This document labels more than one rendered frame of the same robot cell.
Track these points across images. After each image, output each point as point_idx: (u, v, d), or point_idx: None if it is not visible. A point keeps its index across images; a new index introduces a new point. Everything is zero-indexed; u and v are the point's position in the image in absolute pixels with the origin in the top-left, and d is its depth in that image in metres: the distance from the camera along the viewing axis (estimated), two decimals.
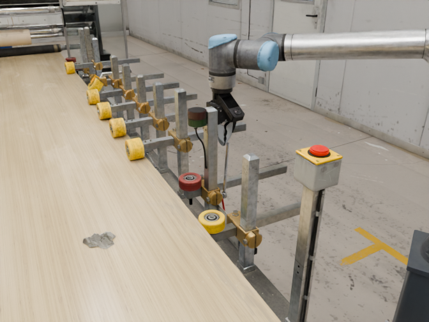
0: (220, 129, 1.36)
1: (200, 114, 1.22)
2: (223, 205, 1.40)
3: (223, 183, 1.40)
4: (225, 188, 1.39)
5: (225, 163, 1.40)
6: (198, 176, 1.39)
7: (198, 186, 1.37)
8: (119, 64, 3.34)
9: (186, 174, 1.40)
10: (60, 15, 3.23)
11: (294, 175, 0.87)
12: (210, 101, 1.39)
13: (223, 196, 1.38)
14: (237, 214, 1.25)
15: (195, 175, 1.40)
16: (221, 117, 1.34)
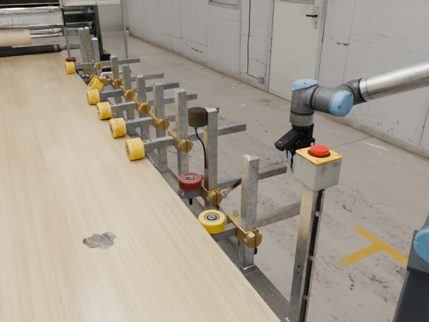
0: (289, 155, 1.59)
1: (200, 114, 1.22)
2: None
3: (228, 189, 1.37)
4: (228, 193, 1.38)
5: (239, 179, 1.32)
6: (198, 176, 1.39)
7: (198, 186, 1.37)
8: (119, 64, 3.34)
9: (186, 174, 1.40)
10: (60, 15, 3.23)
11: (294, 175, 0.87)
12: None
13: (223, 198, 1.39)
14: (237, 214, 1.25)
15: (195, 175, 1.40)
16: (290, 145, 1.57)
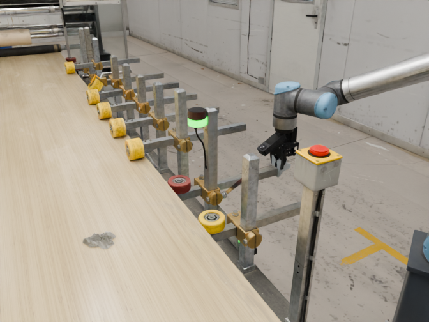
0: (273, 160, 1.56)
1: (200, 114, 1.22)
2: None
3: (228, 189, 1.37)
4: (228, 193, 1.38)
5: (239, 179, 1.32)
6: (188, 179, 1.37)
7: (187, 188, 1.35)
8: (119, 64, 3.34)
9: (175, 177, 1.38)
10: (60, 15, 3.23)
11: (294, 175, 0.87)
12: None
13: (223, 198, 1.39)
14: (237, 214, 1.25)
15: (184, 177, 1.38)
16: (273, 150, 1.54)
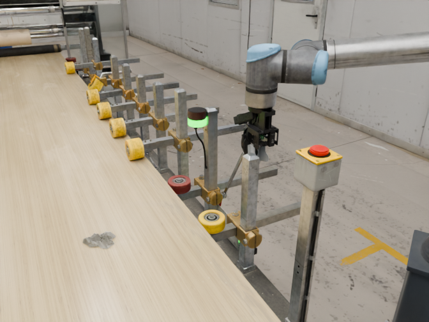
0: None
1: (200, 114, 1.22)
2: (220, 202, 1.41)
3: (226, 186, 1.38)
4: (227, 191, 1.38)
5: (233, 169, 1.34)
6: (188, 179, 1.37)
7: (187, 188, 1.35)
8: (119, 64, 3.34)
9: (175, 177, 1.38)
10: (60, 15, 3.23)
11: (294, 175, 0.87)
12: (274, 129, 1.14)
13: (223, 197, 1.39)
14: (237, 214, 1.25)
15: (184, 177, 1.38)
16: None
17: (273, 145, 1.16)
